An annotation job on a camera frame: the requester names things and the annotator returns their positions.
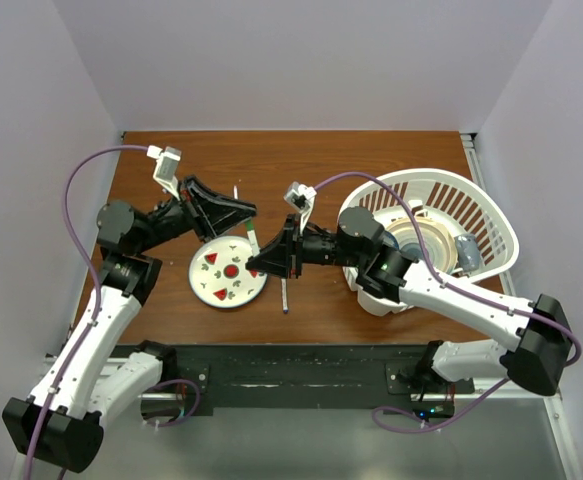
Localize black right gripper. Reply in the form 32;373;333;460
246;214;364;281

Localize grey cup in basket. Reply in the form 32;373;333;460
454;233;481;272

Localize white pen with printed text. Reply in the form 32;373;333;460
281;278;289;314

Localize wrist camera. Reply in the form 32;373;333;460
147;145;182;198
283;181;317;232

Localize watermelon pattern plate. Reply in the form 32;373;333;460
188;236;267;309

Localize white plastic basket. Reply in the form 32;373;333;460
339;168;521;317

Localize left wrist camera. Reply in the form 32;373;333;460
147;145;182;198

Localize beige stacked plates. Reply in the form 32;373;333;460
386;217;458;273

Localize green-end white pen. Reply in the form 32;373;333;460
245;220;260;256

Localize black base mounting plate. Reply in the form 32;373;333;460
108;343;476;419

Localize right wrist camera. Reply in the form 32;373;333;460
283;181;317;232

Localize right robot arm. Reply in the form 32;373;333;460
246;207;580;396

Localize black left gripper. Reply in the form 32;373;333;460
136;174;256;253

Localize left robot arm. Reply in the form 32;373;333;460
2;176;257;478

